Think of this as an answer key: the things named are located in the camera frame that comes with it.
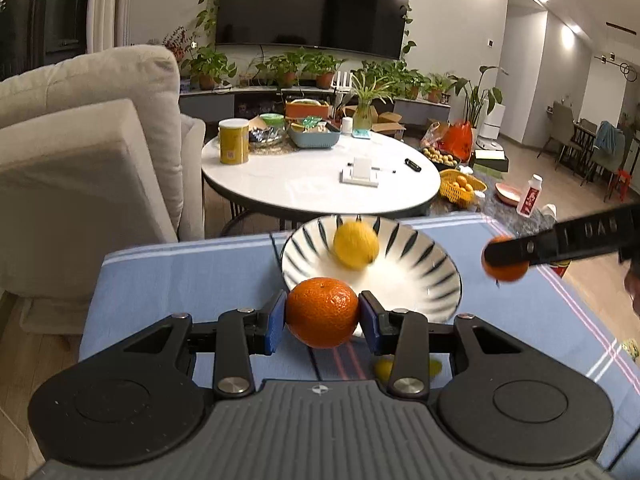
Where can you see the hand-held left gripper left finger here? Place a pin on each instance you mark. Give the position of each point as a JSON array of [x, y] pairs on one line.
[[275, 322]]

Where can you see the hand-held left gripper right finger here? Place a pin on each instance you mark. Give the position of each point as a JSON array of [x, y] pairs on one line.
[[369, 325]]

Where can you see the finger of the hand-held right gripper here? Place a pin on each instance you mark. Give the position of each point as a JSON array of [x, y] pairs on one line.
[[565, 245]]

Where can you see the small yellow-brown fruit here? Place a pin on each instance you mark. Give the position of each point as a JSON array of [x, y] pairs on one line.
[[383, 369]]

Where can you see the large mandarin orange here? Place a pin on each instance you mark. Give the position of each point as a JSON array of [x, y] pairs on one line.
[[322, 312]]

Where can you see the blue striped white bowl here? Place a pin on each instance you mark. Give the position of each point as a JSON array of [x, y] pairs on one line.
[[400, 280]]

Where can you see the yellow lemon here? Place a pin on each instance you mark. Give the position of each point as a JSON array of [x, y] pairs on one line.
[[356, 245]]

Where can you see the dark bowl of brown fruits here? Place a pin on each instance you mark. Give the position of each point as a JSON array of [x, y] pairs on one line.
[[440, 156]]

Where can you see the red labelled white bottle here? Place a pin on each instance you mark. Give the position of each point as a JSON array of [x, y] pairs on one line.
[[529, 197]]

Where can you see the dark marble side table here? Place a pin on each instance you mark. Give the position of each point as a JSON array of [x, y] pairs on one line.
[[495, 215]]

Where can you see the blue striped cloth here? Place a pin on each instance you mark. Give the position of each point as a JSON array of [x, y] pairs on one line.
[[210, 280]]

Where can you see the pink plate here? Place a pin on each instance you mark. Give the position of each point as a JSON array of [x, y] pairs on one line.
[[506, 194]]

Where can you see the red stool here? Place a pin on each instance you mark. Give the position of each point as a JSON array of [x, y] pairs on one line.
[[621, 182]]

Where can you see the dark green flat box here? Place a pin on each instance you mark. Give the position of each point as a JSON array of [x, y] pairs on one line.
[[492, 160]]

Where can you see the grey dining chair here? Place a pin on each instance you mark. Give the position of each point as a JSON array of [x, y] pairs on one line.
[[559, 127]]

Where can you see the yellow basket of oranges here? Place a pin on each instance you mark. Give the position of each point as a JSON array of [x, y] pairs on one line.
[[457, 185]]

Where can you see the white round table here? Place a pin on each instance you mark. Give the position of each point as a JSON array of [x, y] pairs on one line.
[[305, 180]]

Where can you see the white air purifier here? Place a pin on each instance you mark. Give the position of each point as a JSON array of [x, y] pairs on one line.
[[490, 120]]

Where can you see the orange plastic bag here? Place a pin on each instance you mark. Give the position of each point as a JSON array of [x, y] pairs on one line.
[[459, 140]]

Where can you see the white card stand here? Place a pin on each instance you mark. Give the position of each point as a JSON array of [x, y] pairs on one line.
[[361, 170]]

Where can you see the tall large-leaf plant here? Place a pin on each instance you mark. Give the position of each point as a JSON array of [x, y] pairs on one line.
[[477, 92]]

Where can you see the yellow can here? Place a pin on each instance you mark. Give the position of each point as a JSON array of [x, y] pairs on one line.
[[234, 142]]

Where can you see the pile of foil snack packets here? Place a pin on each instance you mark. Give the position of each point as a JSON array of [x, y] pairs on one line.
[[267, 136]]

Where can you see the teal plastic basket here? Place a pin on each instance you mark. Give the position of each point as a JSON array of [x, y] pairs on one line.
[[314, 137]]

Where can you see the small teal box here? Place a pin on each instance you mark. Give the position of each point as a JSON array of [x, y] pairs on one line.
[[361, 133]]

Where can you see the small white bottle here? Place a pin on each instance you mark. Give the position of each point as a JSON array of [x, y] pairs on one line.
[[347, 126]]

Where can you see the green lidded bowl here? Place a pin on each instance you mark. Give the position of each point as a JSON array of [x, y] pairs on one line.
[[271, 120]]

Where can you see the cardboard box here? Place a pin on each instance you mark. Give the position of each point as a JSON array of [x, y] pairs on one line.
[[391, 122]]

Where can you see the potted green plant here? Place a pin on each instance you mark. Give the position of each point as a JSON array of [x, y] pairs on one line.
[[324, 69], [207, 67], [407, 80], [435, 87], [285, 67]]

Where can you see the glass vase with plant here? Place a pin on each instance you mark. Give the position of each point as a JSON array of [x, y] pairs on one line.
[[364, 110]]

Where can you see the orange storage box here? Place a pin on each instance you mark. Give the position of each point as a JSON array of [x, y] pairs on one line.
[[306, 109]]

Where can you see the grey television cabinet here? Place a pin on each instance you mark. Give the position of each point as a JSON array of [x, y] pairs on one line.
[[210, 105]]

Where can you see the white slatted rack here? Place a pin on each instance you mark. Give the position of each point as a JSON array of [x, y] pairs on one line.
[[344, 81]]

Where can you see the beige sofa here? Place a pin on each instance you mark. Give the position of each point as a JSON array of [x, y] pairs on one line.
[[75, 170]]

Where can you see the red berry plant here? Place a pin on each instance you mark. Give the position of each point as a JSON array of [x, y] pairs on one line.
[[177, 42]]

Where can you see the black television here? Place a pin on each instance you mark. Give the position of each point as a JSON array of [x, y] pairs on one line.
[[310, 5]]

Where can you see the beige curtain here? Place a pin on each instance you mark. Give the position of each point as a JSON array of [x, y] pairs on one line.
[[107, 5]]

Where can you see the dark window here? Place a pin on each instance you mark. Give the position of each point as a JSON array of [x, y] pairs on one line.
[[40, 10]]

